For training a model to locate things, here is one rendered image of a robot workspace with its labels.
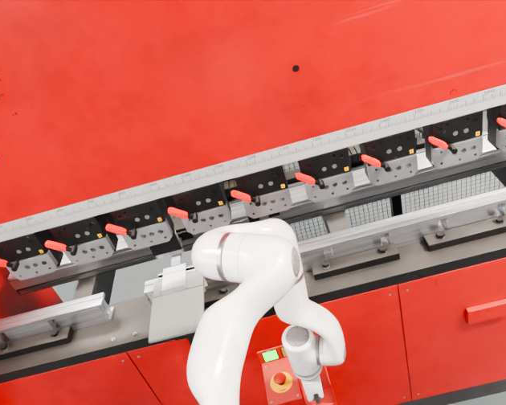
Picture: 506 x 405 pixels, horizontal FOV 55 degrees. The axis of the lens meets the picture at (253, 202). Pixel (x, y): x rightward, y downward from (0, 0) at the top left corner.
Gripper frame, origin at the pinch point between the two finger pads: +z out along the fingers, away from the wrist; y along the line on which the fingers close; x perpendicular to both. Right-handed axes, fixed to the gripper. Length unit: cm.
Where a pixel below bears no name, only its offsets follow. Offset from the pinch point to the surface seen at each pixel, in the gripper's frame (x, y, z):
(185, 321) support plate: -33.6, -24.0, -19.1
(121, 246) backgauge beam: -60, -73, -13
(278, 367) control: -10.0, -12.6, 2.0
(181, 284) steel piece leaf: -35, -41, -18
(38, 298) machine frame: -119, -92, 21
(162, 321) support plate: -41, -27, -19
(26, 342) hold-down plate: -97, -42, -8
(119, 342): -62, -33, -6
